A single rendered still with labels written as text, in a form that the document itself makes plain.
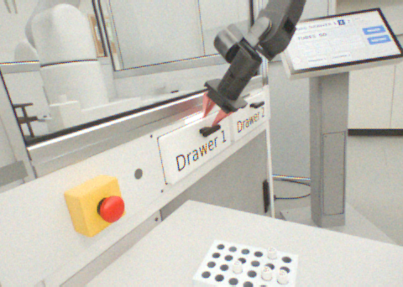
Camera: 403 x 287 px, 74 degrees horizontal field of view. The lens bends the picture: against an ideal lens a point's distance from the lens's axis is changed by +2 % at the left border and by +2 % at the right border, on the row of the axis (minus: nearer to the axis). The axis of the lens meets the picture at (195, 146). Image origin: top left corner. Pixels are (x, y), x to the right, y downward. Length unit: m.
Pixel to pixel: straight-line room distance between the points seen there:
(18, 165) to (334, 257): 0.47
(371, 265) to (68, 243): 0.45
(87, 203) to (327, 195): 1.46
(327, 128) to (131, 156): 1.21
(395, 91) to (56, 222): 3.35
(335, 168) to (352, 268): 1.22
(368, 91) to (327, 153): 1.95
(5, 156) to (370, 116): 3.41
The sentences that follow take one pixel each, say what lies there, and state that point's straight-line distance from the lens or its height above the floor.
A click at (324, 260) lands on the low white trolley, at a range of 0.47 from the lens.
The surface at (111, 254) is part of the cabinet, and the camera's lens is 0.56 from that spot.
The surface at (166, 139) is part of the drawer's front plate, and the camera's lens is 0.57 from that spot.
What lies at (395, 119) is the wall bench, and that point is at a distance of 3.56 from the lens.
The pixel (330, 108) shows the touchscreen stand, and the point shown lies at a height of 0.75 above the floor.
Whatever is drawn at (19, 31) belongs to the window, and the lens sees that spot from 0.46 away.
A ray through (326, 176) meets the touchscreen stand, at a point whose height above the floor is 0.37.
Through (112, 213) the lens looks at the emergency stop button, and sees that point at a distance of 0.42.
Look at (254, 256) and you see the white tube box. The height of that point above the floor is 0.80.
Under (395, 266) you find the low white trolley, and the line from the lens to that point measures 0.49.
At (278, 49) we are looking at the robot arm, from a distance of 0.62.
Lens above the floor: 1.07
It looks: 17 degrees down
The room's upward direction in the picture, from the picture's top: 8 degrees counter-clockwise
